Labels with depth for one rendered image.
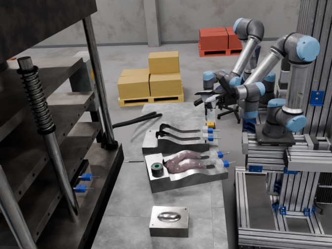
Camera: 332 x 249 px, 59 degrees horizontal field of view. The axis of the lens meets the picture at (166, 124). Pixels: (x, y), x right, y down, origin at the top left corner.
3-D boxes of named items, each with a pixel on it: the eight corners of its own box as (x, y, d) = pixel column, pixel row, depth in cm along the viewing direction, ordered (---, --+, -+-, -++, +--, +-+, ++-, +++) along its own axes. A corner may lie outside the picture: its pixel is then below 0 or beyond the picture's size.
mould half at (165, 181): (214, 155, 212) (214, 143, 206) (228, 178, 189) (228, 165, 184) (146, 168, 205) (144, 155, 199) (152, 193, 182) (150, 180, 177)
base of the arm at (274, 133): (284, 126, 194) (286, 113, 189) (288, 139, 181) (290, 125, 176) (261, 126, 197) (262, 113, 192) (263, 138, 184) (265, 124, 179)
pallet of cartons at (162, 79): (188, 85, 539) (187, 50, 506) (182, 107, 462) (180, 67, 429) (127, 85, 563) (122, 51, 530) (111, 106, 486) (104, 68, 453)
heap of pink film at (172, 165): (200, 154, 204) (199, 145, 200) (208, 170, 189) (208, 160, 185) (164, 161, 201) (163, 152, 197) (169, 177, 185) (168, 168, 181)
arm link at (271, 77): (268, 92, 219) (269, 75, 212) (253, 88, 229) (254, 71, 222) (277, 88, 224) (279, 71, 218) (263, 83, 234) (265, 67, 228)
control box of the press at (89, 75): (127, 188, 307) (102, 50, 235) (120, 210, 281) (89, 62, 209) (107, 188, 310) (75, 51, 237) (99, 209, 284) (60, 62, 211)
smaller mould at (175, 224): (189, 215, 164) (188, 206, 161) (188, 237, 152) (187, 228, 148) (154, 215, 167) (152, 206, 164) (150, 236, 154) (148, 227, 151)
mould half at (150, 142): (208, 135, 237) (208, 120, 230) (209, 153, 215) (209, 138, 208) (147, 135, 243) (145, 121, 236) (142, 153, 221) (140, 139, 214)
